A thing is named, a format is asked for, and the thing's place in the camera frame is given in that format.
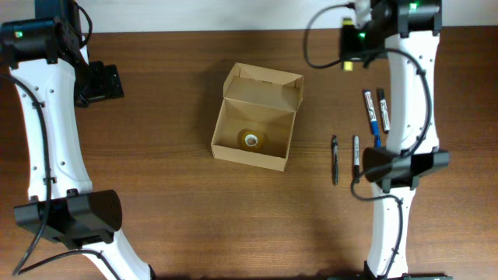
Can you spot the black whiteboard marker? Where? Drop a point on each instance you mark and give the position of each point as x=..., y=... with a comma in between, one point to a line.
x=384, y=110

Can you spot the black permanent marker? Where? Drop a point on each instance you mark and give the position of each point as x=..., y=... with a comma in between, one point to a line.
x=355, y=158

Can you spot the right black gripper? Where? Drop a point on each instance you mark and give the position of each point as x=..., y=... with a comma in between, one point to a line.
x=345, y=50

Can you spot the yellow highlighter marker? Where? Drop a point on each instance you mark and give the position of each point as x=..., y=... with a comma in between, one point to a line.
x=347, y=66

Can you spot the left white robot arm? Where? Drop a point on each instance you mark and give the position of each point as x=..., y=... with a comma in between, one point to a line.
x=48, y=63

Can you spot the yellow clear tape roll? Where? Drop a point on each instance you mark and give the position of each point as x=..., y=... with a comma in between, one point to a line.
x=252, y=140

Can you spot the black clear ballpoint pen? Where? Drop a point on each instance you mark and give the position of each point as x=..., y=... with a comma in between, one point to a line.
x=334, y=149

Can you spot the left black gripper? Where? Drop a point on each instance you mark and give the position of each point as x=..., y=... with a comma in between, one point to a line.
x=109, y=83

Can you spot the blue ballpoint pen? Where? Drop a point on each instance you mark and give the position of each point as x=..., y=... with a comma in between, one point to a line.
x=377, y=141

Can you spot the blue whiteboard marker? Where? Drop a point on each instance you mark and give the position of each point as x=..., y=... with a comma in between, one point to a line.
x=371, y=112

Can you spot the brown cardboard box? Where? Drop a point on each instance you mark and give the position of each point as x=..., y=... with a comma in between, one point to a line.
x=262, y=99

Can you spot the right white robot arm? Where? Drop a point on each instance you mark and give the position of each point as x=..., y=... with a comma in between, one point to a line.
x=407, y=34

